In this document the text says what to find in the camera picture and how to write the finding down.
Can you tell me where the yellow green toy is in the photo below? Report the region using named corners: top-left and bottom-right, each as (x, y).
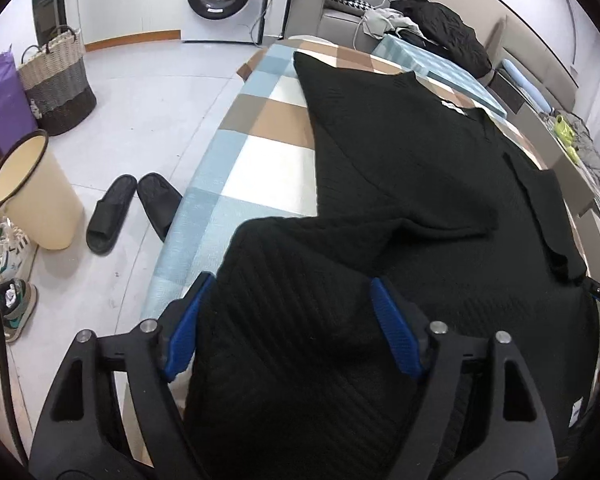
top-left (552, 115), bottom-right (582, 161)

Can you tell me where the purple bag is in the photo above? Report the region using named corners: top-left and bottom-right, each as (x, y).
top-left (0, 45), bottom-right (40, 158)

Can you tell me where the beige headboard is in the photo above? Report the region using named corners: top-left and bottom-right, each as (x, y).
top-left (485, 15), bottom-right (581, 126)

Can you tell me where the white green sneaker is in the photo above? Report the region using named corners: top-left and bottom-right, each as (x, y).
top-left (0, 212), bottom-right (36, 281)

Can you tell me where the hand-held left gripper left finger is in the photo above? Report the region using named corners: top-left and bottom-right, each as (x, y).
top-left (28, 271), bottom-right (218, 480)

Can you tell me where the checked bed sheet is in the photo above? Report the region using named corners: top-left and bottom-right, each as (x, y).
top-left (112, 35), bottom-right (600, 466)

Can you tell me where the folded light blue checked blanket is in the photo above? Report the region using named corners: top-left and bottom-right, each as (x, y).
top-left (372, 34), bottom-right (508, 118)

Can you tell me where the white cabinet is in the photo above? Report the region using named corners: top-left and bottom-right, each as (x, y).
top-left (75, 0), bottom-right (191, 53)

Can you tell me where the pale green grey garment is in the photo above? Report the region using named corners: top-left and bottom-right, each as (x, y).
top-left (362, 7), bottom-right (426, 41)

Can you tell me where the beige waste bin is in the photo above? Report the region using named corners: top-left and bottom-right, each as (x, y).
top-left (0, 129), bottom-right (86, 252)

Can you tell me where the black quilted jacket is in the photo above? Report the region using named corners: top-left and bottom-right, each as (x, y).
top-left (390, 0), bottom-right (493, 78)

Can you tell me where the woven laundry basket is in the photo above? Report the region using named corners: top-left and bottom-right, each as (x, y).
top-left (17, 25), bottom-right (98, 137)

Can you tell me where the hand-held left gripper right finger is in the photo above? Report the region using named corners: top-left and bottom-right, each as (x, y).
top-left (370, 277), bottom-right (573, 480)

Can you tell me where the grey green sneaker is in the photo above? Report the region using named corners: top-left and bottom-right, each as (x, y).
top-left (0, 277), bottom-right (38, 343)

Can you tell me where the grey sofa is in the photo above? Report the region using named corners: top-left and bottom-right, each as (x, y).
top-left (282, 0), bottom-right (396, 56)

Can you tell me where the white washing machine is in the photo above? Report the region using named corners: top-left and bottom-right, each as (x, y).
top-left (182, 0), bottom-right (273, 43)

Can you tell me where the black slipper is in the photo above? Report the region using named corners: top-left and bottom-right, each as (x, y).
top-left (136, 172), bottom-right (184, 242)
top-left (86, 174), bottom-right (138, 255)

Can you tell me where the light blue pillow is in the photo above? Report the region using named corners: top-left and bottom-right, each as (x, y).
top-left (500, 58), bottom-right (551, 111)

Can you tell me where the black knit sweater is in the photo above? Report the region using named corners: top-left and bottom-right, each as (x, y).
top-left (182, 51), bottom-right (600, 480)

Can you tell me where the marble top side table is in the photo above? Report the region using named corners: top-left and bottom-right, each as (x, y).
top-left (542, 109), bottom-right (600, 223)

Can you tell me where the dark door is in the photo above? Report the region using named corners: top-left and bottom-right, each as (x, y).
top-left (32, 0), bottom-right (73, 46)

